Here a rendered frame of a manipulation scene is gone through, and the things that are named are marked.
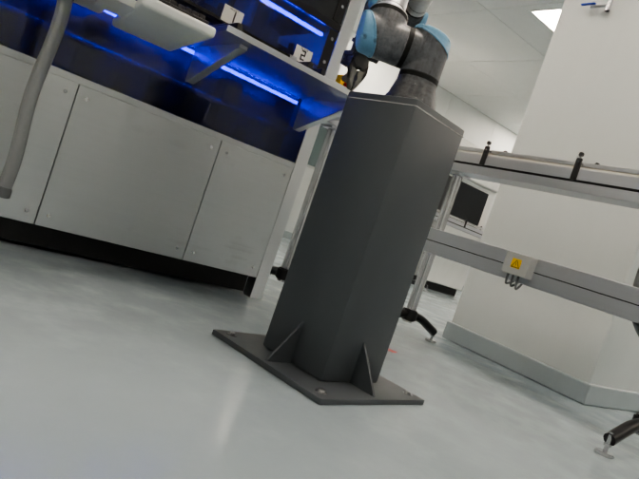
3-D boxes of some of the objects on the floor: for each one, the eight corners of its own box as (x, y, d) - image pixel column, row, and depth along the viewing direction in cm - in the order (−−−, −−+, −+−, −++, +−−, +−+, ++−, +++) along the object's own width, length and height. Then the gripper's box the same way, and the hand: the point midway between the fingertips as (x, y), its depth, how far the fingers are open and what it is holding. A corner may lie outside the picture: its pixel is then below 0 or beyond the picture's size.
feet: (360, 325, 280) (370, 297, 279) (428, 339, 311) (436, 314, 310) (371, 331, 274) (381, 302, 273) (439, 345, 305) (448, 319, 304)
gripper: (364, 44, 231) (347, 96, 232) (347, 33, 226) (329, 86, 226) (378, 43, 224) (360, 96, 225) (361, 32, 219) (343, 87, 220)
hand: (351, 88), depth 223 cm, fingers closed, pressing on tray
